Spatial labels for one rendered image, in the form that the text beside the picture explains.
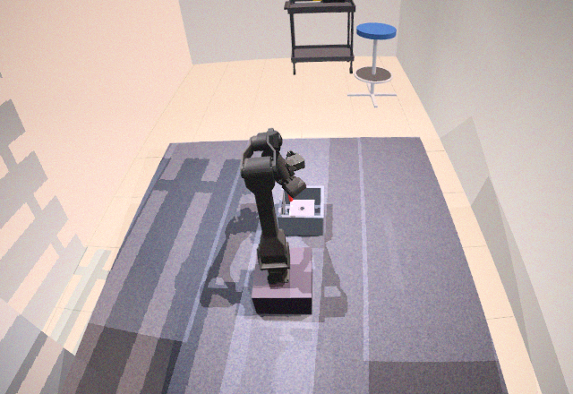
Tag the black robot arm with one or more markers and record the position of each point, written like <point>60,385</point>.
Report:
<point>259,176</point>

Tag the white open square box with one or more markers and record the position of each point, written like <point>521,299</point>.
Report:
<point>302,225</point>

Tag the white square plate with hole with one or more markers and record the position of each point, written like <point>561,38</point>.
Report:
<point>302,208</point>

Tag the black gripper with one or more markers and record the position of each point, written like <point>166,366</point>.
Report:
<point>293,185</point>

